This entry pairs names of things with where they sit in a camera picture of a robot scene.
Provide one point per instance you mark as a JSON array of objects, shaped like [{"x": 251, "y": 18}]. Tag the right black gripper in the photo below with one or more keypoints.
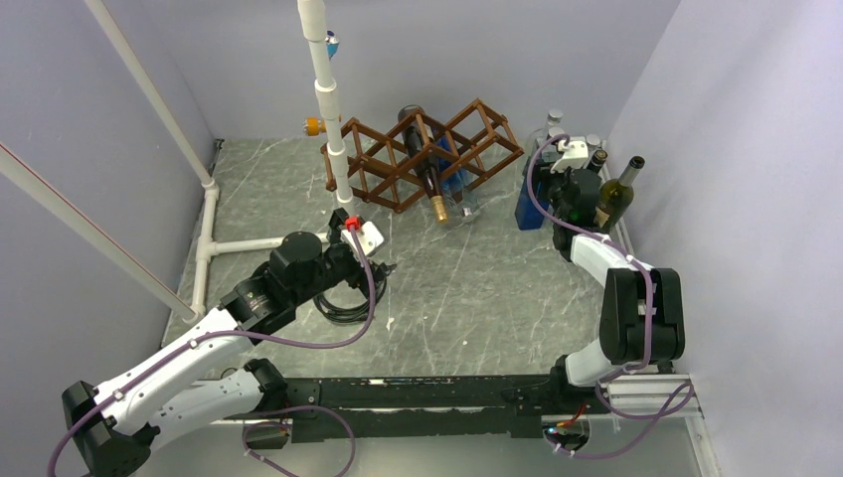
[{"x": 543, "y": 175}]

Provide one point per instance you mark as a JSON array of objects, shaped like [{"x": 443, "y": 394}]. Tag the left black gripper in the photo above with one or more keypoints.
[{"x": 358, "y": 277}]

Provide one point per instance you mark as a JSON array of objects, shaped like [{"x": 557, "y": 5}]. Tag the dark green wine bottle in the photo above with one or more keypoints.
[{"x": 616, "y": 195}]

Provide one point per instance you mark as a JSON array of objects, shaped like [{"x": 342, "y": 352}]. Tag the blue glass bottle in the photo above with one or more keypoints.
[
  {"x": 458, "y": 200},
  {"x": 527, "y": 215}
]

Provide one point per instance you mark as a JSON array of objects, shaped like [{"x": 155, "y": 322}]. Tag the clear bottle red label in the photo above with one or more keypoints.
[{"x": 537, "y": 137}]

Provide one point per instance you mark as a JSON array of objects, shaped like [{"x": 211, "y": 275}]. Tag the clear square glass bottle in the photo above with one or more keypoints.
[{"x": 593, "y": 143}]

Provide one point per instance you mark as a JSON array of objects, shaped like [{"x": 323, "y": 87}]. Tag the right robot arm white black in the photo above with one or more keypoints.
[{"x": 641, "y": 318}]

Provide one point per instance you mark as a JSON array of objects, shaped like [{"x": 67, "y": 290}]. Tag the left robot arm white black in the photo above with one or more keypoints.
[{"x": 118, "y": 424}]

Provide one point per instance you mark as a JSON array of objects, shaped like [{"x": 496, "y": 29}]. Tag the brown wooden wine rack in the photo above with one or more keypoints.
[{"x": 382, "y": 166}]

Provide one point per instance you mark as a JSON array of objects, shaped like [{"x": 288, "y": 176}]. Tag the dark bottle gold cap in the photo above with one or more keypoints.
[{"x": 426, "y": 170}]

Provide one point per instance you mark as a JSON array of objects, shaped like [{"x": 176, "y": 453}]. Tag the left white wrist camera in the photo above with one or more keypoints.
[{"x": 366, "y": 234}]

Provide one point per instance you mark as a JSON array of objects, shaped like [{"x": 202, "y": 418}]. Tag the white pvc pipe frame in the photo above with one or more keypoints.
[{"x": 315, "y": 31}]

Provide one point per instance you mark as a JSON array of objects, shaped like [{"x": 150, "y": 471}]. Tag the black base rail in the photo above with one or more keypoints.
[{"x": 516, "y": 405}]

